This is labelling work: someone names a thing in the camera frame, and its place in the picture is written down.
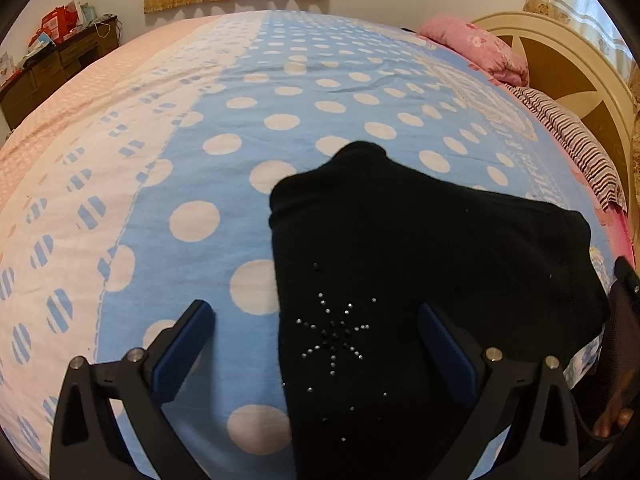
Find red gift boxes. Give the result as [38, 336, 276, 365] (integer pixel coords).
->
[30, 4, 82, 44]

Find striped pillow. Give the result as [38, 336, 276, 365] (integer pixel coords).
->
[505, 86, 627, 211]

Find cream wooden headboard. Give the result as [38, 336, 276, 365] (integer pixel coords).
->
[471, 10, 640, 213]

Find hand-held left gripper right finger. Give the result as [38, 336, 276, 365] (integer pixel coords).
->
[416, 301, 581, 480]

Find black pants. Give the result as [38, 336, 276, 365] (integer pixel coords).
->
[269, 141, 612, 480]

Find person's right hand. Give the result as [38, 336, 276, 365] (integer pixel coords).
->
[592, 396, 635, 442]

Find brown wooden dresser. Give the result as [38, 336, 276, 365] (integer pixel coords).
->
[0, 15, 122, 131]

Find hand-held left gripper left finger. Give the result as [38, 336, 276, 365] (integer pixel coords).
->
[50, 299, 216, 480]

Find pink floral pillow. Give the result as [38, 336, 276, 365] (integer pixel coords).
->
[417, 15, 530, 87]

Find polka dot bedspread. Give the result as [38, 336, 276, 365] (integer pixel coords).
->
[0, 9, 632, 480]

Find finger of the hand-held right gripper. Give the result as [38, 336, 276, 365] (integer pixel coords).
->
[614, 256, 640, 312]

